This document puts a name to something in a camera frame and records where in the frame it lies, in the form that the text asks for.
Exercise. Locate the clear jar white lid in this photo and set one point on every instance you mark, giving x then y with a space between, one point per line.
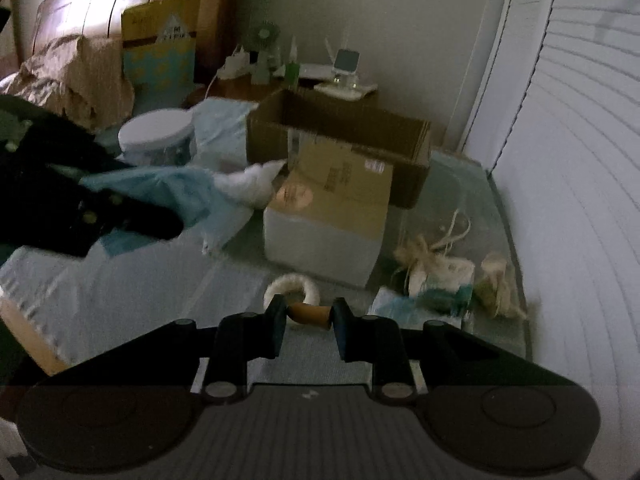
162 137

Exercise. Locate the yellow blue paper bag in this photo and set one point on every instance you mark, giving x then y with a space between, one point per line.
159 42

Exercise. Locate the dark green scrunchie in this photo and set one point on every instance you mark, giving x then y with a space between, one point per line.
445 301

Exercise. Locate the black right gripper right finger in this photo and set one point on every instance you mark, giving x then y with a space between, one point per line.
380 342

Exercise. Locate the beige plush toy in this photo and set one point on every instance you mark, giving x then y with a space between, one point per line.
431 267

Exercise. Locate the light blue face mask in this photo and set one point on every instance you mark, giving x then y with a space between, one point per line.
210 218

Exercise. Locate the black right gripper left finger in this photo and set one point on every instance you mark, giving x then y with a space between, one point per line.
237 340

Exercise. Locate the grey blue table mat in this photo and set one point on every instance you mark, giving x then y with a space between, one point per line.
63 310

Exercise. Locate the green spray bottle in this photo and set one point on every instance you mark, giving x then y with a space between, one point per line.
292 67

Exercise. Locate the white power strip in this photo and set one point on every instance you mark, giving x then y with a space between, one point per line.
236 65

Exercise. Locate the closed tan cardboard box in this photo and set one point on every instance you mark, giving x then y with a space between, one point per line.
328 217

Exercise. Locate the blue plastic wrapped packet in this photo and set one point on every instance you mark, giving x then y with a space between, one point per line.
406 311

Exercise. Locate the open brown cardboard box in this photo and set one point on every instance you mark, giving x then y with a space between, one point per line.
368 129

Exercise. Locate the wooden nightstand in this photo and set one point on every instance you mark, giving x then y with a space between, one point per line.
234 89

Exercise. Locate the small green desk fan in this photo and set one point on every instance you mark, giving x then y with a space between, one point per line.
263 40

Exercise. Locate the white camera on stand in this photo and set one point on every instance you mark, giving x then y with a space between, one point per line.
344 83

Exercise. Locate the white folded cloth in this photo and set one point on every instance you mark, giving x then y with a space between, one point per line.
253 186

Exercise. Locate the white fluffy scrunchie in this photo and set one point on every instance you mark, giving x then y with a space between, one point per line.
300 293

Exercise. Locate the beige crumpled blanket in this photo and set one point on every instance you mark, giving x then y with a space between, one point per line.
78 77

